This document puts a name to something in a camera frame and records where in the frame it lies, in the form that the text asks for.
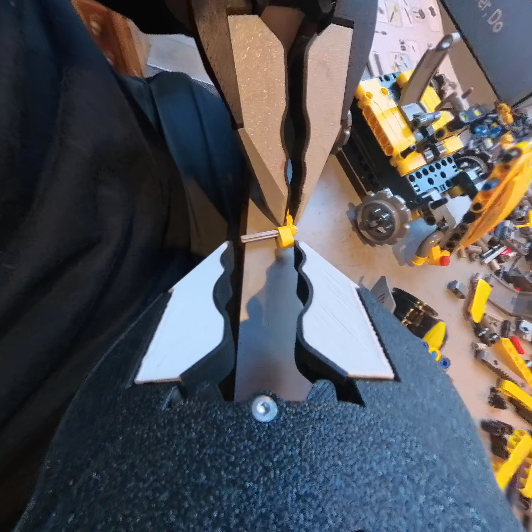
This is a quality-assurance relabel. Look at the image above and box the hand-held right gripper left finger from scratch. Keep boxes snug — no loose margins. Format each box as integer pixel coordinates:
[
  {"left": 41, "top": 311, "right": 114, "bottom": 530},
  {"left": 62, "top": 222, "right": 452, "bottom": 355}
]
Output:
[{"left": 134, "top": 240, "right": 236, "bottom": 384}]

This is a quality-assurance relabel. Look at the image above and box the pile of loose toy pieces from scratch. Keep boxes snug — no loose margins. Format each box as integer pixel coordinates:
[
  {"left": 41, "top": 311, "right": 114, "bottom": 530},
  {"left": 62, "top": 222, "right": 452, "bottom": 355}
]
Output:
[{"left": 449, "top": 100, "right": 532, "bottom": 499}]

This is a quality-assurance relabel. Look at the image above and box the person's dark clothing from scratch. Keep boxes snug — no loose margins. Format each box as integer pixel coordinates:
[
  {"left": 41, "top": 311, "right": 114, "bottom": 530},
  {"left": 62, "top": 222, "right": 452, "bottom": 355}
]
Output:
[{"left": 0, "top": 0, "right": 250, "bottom": 532}]

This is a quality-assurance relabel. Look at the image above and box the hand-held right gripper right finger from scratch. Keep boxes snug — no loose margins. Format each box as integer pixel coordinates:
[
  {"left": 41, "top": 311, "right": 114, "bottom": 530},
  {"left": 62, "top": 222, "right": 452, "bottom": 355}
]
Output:
[{"left": 294, "top": 240, "right": 395, "bottom": 380}]

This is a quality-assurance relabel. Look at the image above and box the yellow curved toy panel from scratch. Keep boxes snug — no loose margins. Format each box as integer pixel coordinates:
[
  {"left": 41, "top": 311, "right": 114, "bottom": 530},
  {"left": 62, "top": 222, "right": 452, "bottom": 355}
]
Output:
[{"left": 463, "top": 276, "right": 493, "bottom": 324}]

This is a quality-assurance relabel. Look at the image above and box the instruction booklet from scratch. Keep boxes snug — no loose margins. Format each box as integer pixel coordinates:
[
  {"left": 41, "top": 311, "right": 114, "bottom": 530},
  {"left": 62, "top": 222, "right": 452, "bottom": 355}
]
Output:
[{"left": 368, "top": 0, "right": 462, "bottom": 84}]

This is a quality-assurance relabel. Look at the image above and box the grey desk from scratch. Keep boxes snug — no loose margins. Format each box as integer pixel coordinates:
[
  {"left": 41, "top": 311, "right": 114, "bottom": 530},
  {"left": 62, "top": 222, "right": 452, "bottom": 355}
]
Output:
[{"left": 145, "top": 0, "right": 532, "bottom": 516}]

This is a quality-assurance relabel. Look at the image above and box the dark blue cardboard box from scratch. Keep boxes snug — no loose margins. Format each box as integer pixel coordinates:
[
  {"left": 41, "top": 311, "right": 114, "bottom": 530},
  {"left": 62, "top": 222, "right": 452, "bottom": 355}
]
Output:
[{"left": 441, "top": 0, "right": 532, "bottom": 104}]

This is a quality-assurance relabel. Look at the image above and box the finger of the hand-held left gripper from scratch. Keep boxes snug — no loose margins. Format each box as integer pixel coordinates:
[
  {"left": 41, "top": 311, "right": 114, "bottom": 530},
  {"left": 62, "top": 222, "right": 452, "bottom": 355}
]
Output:
[
  {"left": 227, "top": 14, "right": 291, "bottom": 228},
  {"left": 290, "top": 23, "right": 350, "bottom": 221}
]

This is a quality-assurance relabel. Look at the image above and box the toy wheel gear subassembly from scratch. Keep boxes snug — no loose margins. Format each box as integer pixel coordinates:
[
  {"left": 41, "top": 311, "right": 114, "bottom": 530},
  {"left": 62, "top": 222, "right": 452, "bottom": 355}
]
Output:
[{"left": 370, "top": 276, "right": 451, "bottom": 368}]

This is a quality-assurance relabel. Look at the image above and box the yellow toy vehicle model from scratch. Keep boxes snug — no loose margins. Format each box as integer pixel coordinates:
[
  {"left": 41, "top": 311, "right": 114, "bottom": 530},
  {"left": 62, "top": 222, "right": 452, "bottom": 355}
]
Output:
[{"left": 332, "top": 32, "right": 532, "bottom": 267}]

